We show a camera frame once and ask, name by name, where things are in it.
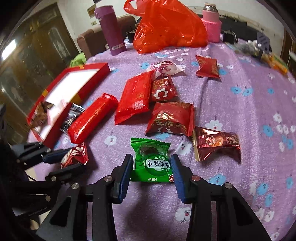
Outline white tissue wad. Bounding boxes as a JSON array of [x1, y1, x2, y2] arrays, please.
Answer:
[[247, 40, 257, 49]]

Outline green cloth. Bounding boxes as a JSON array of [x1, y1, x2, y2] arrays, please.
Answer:
[[69, 52, 87, 68]]

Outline silver black snack packet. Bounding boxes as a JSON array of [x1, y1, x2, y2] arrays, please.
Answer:
[[60, 103, 85, 134]]

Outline brown snack packet in box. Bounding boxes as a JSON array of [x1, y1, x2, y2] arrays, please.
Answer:
[[29, 101, 54, 129]]

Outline pink bear snack packet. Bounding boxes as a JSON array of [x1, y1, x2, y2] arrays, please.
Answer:
[[146, 61, 184, 80]]

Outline green snack packet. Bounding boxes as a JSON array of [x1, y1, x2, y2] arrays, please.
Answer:
[[130, 138, 174, 183]]

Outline small red white candy packet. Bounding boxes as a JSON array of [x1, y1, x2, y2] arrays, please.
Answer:
[[60, 143, 89, 169]]

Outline purple floral tablecloth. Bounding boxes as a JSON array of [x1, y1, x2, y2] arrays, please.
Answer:
[[27, 39, 296, 241]]

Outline pink thermos with knit sleeve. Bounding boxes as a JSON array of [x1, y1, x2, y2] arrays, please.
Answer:
[[202, 3, 222, 43]]

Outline long red biscuit pack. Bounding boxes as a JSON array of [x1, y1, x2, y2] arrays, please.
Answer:
[[68, 93, 118, 144]]

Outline red flower snack packet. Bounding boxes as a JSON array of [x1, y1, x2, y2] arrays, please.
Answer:
[[150, 75, 178, 102]]

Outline dark red cookie packet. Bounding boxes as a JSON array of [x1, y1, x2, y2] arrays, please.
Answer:
[[192, 126, 241, 164]]

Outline large red flat packet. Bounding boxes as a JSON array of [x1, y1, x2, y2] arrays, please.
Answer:
[[114, 71, 154, 125]]

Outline red gift box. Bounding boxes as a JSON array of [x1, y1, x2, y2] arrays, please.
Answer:
[[27, 63, 110, 149]]

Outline red plastic bag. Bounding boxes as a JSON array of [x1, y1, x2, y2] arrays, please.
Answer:
[[123, 0, 208, 54]]

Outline orange yellow snack packs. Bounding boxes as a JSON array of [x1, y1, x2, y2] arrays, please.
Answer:
[[261, 52, 288, 75]]

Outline black charger box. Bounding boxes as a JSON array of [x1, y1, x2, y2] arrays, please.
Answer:
[[222, 30, 238, 45]]

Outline purple phone stand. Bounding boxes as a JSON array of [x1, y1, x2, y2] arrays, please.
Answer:
[[256, 32, 270, 58]]

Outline red jujube snack packet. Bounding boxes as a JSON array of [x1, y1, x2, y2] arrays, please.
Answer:
[[196, 55, 220, 79]]

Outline brown sofa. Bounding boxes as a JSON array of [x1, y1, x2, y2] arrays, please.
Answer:
[[77, 15, 136, 60]]

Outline dark wooden cabinet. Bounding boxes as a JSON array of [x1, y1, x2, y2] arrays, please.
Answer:
[[1, 1, 78, 145]]

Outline purple thermos bottle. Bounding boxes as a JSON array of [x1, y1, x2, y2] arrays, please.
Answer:
[[94, 6, 126, 56]]

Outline red gold snack bag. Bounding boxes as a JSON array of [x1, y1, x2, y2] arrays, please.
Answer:
[[145, 101, 194, 137]]

